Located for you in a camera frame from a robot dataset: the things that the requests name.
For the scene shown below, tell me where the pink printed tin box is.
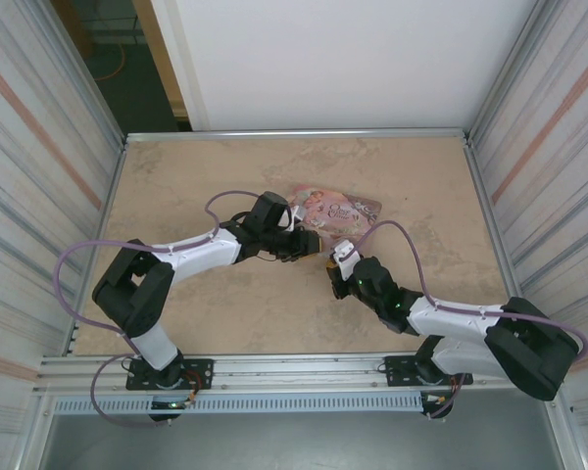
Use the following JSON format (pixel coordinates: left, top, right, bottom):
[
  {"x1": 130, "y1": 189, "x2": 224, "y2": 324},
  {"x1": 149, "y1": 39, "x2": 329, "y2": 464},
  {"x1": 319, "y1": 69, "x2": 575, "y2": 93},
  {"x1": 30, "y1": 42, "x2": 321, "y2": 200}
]
[{"x1": 283, "y1": 182, "x2": 385, "y2": 249}]

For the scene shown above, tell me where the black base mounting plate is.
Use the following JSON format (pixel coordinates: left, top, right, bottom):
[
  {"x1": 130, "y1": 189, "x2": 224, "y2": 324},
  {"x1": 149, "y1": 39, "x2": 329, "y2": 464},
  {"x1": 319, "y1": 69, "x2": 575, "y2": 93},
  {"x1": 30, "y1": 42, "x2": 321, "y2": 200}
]
[
  {"x1": 383, "y1": 354, "x2": 473, "y2": 389},
  {"x1": 125, "y1": 357, "x2": 215, "y2": 392}
]

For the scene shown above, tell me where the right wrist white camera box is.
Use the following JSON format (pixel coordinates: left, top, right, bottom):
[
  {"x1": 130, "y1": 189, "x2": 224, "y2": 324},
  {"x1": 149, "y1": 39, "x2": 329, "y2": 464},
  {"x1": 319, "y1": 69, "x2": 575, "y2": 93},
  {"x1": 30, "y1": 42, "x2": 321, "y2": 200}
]
[{"x1": 331, "y1": 238, "x2": 358, "y2": 269}]

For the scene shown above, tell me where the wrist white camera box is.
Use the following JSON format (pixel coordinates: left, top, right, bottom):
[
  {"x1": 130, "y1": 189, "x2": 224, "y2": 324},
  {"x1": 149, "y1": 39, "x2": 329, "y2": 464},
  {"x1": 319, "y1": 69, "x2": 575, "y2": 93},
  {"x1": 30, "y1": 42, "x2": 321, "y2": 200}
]
[
  {"x1": 331, "y1": 238, "x2": 358, "y2": 269},
  {"x1": 287, "y1": 204, "x2": 309, "y2": 232}
]

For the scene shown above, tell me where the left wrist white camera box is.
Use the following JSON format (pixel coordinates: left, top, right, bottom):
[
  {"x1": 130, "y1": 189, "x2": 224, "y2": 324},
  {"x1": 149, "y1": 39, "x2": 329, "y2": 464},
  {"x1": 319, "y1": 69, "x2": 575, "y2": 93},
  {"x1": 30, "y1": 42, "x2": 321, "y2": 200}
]
[{"x1": 287, "y1": 204, "x2": 309, "y2": 232}]

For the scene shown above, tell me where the wide aluminium mounting rail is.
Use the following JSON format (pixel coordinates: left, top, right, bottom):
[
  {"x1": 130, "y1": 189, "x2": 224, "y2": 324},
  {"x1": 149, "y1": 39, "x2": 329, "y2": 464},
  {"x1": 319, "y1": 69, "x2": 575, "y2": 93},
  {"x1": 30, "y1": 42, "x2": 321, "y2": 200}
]
[{"x1": 36, "y1": 349, "x2": 565, "y2": 396}]

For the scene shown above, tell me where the thin aluminium frame rail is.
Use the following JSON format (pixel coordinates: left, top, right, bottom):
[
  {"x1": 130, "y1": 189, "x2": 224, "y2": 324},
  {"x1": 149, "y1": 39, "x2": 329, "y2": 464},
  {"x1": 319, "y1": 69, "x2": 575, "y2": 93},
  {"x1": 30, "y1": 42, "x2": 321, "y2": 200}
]
[{"x1": 123, "y1": 127, "x2": 472, "y2": 145}]

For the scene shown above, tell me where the grey slotted cable duct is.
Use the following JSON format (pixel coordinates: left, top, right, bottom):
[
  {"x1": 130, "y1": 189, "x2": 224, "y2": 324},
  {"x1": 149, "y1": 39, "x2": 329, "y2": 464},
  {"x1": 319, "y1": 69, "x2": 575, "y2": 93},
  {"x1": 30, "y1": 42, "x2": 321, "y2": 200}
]
[{"x1": 52, "y1": 394, "x2": 425, "y2": 415}]

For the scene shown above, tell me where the wooden door frame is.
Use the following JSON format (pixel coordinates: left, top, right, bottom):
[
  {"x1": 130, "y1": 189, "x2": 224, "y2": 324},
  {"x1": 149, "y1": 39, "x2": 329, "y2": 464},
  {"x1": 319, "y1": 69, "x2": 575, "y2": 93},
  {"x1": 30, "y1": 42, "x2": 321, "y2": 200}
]
[{"x1": 130, "y1": 0, "x2": 188, "y2": 119}]

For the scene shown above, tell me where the orange floor cable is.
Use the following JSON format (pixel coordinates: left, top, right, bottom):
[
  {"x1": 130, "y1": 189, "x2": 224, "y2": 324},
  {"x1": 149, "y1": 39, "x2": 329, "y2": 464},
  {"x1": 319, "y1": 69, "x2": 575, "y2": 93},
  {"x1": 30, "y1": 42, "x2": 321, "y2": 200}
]
[{"x1": 94, "y1": 44, "x2": 129, "y2": 82}]

